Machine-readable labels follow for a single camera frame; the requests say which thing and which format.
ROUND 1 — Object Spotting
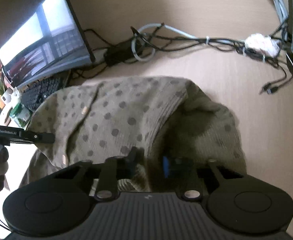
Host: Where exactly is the brown polka dot dress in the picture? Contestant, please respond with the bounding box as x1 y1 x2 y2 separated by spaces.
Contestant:
21 77 246 191

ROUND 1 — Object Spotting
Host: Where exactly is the green lidded glass jar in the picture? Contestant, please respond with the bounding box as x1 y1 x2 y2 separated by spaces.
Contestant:
10 103 33 128

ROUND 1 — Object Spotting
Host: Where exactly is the black mechanical keyboard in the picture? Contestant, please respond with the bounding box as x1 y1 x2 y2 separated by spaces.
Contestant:
21 72 70 112

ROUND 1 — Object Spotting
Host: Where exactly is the black curved monitor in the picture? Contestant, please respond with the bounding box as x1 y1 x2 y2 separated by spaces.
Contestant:
0 0 95 88

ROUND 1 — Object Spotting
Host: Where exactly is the black power adapter brick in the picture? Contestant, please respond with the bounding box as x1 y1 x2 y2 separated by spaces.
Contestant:
104 40 134 67

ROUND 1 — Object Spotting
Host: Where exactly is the black cable bundle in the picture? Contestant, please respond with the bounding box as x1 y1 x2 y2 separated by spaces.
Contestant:
71 24 293 95

